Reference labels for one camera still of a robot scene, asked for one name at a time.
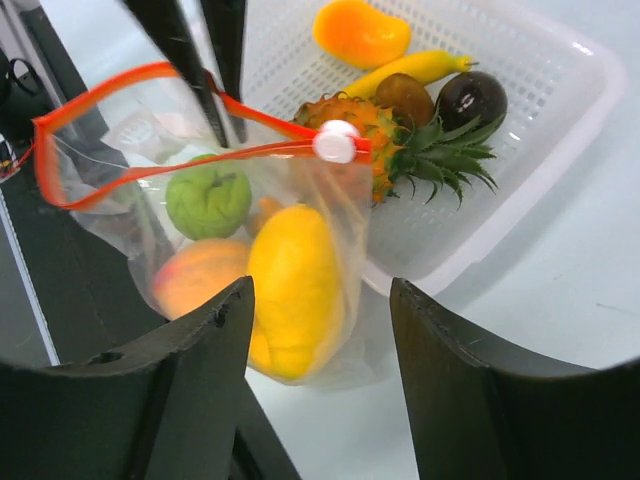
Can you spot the yellow toy banana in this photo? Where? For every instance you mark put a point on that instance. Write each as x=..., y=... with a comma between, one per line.
x=426, y=67

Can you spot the green toy bell pepper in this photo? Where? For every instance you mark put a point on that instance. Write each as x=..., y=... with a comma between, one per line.
x=210, y=200

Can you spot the clear zip bag red zipper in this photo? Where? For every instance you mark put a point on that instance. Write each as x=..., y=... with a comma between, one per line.
x=136, y=163

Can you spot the orange toy pineapple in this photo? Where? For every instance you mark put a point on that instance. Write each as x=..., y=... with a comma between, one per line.
x=428, y=153

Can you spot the orange toy papaya half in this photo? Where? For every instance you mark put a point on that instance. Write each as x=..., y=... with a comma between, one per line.
x=360, y=35

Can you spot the white perforated plastic basket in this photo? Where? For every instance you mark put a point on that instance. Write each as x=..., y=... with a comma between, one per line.
x=557, y=90

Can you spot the orange toy fruit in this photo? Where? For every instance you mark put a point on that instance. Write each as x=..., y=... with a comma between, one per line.
x=197, y=273

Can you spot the dark purple toy eggplant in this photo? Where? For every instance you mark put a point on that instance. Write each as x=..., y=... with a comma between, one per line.
x=469, y=95

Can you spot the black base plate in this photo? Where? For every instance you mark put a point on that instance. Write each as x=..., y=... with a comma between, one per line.
x=66, y=295

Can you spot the brown toy potato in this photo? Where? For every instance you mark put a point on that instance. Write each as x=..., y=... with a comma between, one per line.
x=408, y=98

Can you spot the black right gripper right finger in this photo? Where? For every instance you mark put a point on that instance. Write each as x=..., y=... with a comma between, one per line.
x=482, y=407

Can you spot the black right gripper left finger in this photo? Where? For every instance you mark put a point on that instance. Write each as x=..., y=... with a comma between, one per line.
x=172, y=404

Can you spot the yellow toy mango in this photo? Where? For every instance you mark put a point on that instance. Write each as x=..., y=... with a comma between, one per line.
x=299, y=304

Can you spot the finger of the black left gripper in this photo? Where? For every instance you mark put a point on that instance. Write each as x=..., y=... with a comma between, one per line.
x=225, y=23
x=166, y=25

